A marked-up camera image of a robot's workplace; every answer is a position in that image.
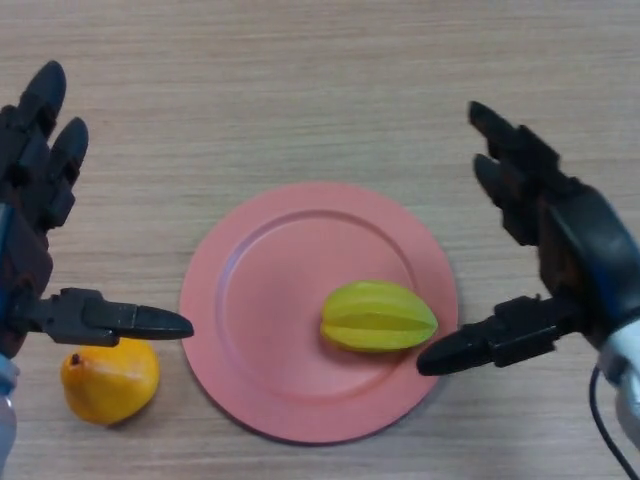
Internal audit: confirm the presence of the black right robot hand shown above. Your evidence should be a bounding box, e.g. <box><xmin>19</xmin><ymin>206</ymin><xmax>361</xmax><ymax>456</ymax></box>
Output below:
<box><xmin>416</xmin><ymin>100</ymin><xmax>640</xmax><ymax>377</ymax></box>

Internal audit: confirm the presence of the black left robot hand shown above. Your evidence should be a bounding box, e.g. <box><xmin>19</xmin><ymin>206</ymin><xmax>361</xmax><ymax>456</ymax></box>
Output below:
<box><xmin>0</xmin><ymin>60</ymin><xmax>195</xmax><ymax>359</ymax></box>

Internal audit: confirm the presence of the yellow starfruit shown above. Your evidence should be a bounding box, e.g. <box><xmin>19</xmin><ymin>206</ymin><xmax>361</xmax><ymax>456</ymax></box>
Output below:
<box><xmin>320</xmin><ymin>280</ymin><xmax>439</xmax><ymax>355</ymax></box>

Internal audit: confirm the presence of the pink round plate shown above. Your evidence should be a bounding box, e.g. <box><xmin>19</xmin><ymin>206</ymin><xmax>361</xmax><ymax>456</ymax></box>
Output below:
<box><xmin>178</xmin><ymin>181</ymin><xmax>459</xmax><ymax>447</ymax></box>

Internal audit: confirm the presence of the orange yellow pear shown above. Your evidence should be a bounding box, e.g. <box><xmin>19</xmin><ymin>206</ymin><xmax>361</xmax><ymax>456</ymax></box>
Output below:
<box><xmin>60</xmin><ymin>338</ymin><xmax>161</xmax><ymax>427</ymax></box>

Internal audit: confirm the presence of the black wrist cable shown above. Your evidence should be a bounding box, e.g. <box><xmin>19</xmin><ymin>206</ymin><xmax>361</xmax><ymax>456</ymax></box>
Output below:
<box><xmin>587</xmin><ymin>366</ymin><xmax>639</xmax><ymax>480</ymax></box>

